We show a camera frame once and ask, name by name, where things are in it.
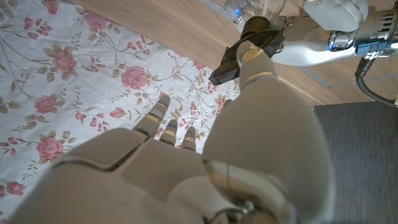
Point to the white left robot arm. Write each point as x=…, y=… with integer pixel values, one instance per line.
x=339, y=12

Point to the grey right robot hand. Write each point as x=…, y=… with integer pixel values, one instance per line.
x=155, y=180

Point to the clear plastic dispenser bottle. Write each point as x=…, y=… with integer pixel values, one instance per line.
x=255, y=7

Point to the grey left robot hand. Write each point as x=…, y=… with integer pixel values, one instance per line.
x=311, y=43

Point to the floral rose backdrop cloth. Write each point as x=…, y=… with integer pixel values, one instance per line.
x=77, y=77

